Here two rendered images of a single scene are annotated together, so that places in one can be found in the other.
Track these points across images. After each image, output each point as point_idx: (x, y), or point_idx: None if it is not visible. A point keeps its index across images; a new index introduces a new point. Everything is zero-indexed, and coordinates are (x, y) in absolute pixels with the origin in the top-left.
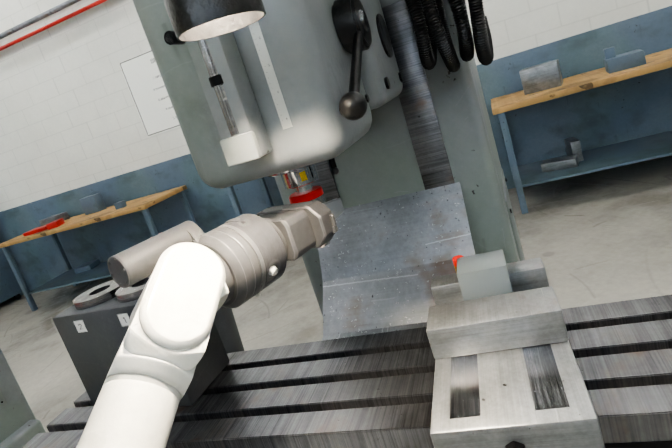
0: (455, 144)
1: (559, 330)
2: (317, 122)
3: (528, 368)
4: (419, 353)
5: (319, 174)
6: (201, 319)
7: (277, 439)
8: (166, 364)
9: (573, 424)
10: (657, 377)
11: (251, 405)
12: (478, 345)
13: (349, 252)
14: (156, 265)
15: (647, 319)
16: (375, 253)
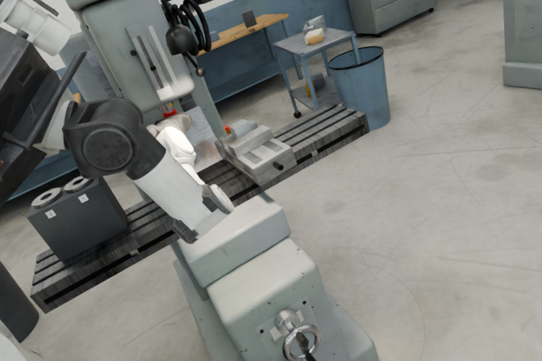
0: (193, 89)
1: (271, 134)
2: (186, 79)
3: (268, 147)
4: (218, 170)
5: None
6: (190, 146)
7: None
8: (189, 159)
9: (286, 151)
10: (295, 143)
11: (160, 213)
12: (249, 147)
13: None
14: (167, 134)
15: (285, 133)
16: None
